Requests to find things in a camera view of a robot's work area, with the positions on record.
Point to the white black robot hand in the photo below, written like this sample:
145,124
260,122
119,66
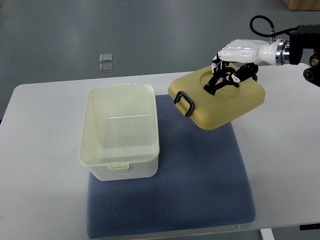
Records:
238,61

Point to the yellow box lid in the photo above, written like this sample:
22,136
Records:
209,111

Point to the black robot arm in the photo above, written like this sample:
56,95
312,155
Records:
300,38

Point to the brown cardboard box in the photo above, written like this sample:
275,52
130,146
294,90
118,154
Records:
303,5

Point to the white storage box base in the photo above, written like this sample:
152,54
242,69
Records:
120,134

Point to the blue grey fabric mat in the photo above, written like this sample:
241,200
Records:
201,182

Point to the upper grey floor plate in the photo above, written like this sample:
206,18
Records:
106,57

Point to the white table leg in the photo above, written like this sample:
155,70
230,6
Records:
267,234

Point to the black table control panel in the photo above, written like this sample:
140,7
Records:
307,227

